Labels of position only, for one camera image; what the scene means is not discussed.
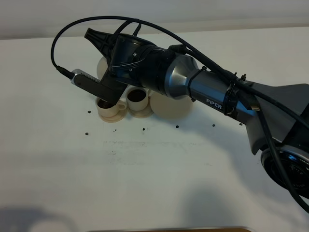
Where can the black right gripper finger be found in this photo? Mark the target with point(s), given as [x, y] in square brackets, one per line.
[102, 41]

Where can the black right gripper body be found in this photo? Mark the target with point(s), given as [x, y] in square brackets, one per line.
[137, 62]

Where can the beige ceramic teapot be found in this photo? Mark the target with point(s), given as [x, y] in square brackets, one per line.
[101, 66]

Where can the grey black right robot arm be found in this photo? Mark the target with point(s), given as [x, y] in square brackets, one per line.
[276, 118]

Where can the beige teapot saucer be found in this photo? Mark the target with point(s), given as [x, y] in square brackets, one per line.
[168, 108]

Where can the beige right teacup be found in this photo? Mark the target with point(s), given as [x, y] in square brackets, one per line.
[137, 98]

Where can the beige teacup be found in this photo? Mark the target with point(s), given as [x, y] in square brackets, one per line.
[137, 98]
[109, 110]

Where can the beige right teacup saucer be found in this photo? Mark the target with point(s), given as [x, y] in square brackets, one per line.
[146, 112]

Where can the beige teacup saucer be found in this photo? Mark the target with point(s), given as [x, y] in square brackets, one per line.
[146, 112]
[119, 116]

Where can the beige left teacup saucer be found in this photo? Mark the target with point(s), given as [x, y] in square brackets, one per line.
[119, 116]

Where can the beige left teacup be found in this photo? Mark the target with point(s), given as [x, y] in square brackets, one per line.
[109, 110]

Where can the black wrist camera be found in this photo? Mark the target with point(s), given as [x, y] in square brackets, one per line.
[92, 85]

